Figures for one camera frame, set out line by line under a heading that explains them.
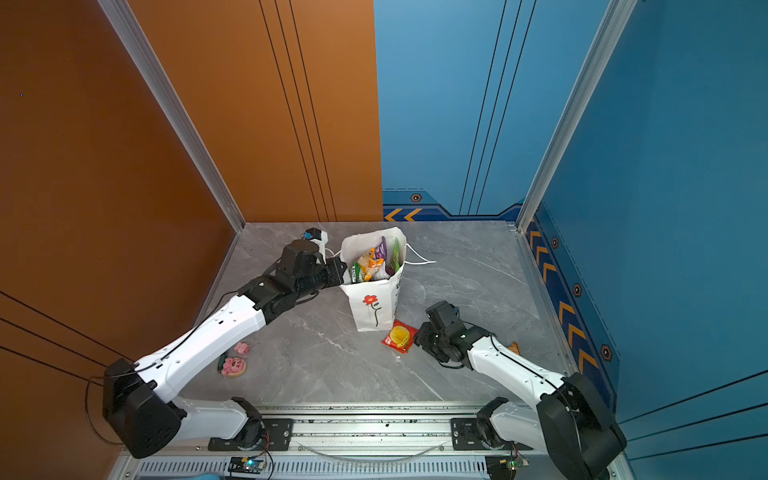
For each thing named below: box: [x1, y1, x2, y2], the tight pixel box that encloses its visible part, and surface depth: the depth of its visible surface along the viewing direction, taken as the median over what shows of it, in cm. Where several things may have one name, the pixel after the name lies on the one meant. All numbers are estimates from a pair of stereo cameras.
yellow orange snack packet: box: [358, 247, 385, 281], surface depth 82 cm
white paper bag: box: [340, 227, 407, 332], surface depth 82 cm
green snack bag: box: [393, 237, 401, 273], surface depth 85 cm
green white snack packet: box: [349, 261, 364, 284], surface depth 79 cm
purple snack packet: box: [375, 236, 387, 261], surface depth 87 cm
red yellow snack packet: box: [382, 319, 419, 354], surface depth 91 cm
